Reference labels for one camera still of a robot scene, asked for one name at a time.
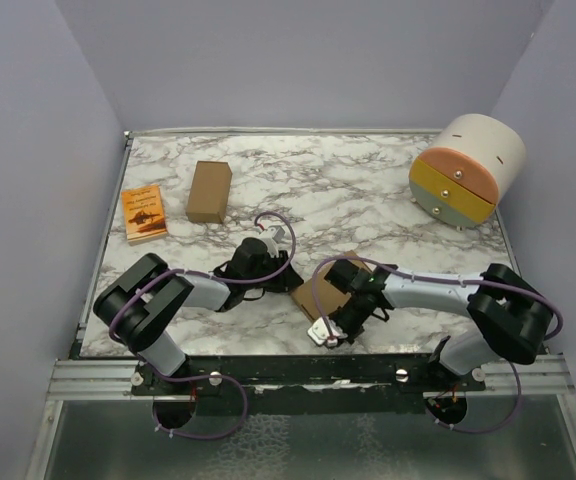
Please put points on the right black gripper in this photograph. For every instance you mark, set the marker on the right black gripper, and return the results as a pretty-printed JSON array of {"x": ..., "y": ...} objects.
[{"x": 352, "y": 335}]

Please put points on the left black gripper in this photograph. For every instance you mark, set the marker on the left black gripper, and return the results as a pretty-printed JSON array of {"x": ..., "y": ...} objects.
[{"x": 287, "y": 280}]

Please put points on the brown cardboard box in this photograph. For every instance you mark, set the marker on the brown cardboard box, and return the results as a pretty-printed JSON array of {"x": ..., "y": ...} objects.
[{"x": 329, "y": 297}]

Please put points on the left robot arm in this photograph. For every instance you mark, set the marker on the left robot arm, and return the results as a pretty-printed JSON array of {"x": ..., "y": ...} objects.
[{"x": 141, "y": 303}]

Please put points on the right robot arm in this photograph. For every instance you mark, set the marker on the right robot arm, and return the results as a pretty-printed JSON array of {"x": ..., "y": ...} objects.
[{"x": 510, "y": 318}]

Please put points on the small folded cardboard box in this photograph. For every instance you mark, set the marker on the small folded cardboard box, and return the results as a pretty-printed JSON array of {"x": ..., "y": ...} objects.
[{"x": 209, "y": 192}]

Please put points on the orange book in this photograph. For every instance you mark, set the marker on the orange book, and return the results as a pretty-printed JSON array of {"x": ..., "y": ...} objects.
[{"x": 144, "y": 214}]

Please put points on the white cylinder with coloured base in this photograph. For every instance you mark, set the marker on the white cylinder with coloured base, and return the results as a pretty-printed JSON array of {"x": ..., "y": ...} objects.
[{"x": 462, "y": 176}]

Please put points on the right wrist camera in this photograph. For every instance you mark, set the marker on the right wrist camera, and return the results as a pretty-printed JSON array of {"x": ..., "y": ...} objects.
[{"x": 326, "y": 333}]

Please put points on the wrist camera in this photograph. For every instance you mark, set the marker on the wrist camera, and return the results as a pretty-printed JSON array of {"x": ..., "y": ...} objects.
[
  {"x": 271, "y": 237},
  {"x": 326, "y": 333}
]

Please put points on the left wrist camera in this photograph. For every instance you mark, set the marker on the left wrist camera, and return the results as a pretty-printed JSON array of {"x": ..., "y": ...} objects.
[{"x": 271, "y": 237}]

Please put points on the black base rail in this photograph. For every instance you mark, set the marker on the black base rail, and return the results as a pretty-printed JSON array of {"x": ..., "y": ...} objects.
[{"x": 238, "y": 386}]

